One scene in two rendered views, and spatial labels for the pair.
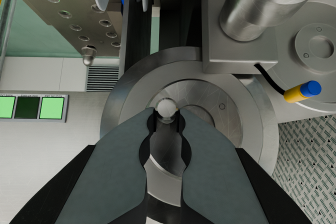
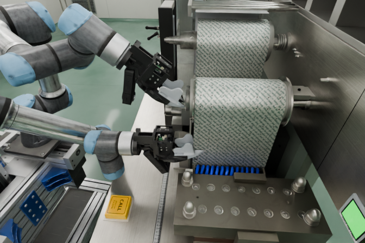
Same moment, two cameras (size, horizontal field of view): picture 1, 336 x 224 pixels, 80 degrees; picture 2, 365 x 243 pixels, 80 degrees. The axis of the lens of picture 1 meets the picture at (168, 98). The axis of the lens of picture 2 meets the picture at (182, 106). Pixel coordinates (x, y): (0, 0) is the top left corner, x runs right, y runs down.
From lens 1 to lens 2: 0.64 m
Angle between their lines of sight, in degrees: 85
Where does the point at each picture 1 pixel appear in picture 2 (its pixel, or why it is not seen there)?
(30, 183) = not seen: outside the picture
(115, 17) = (239, 175)
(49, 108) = (356, 221)
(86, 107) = (335, 183)
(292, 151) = (238, 66)
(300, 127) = (230, 75)
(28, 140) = not seen: outside the picture
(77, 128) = (350, 175)
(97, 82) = not seen: outside the picture
